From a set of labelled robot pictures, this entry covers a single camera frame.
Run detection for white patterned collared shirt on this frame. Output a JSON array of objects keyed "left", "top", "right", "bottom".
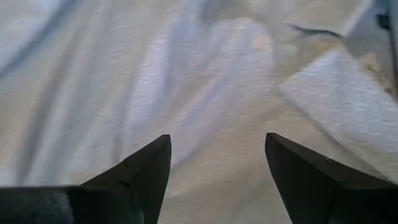
[{"left": 0, "top": 0, "right": 398, "bottom": 224}]

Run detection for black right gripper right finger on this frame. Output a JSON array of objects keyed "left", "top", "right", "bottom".
[{"left": 264, "top": 133, "right": 398, "bottom": 224}]

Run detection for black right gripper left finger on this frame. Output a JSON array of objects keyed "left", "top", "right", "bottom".
[{"left": 67, "top": 134, "right": 172, "bottom": 224}]

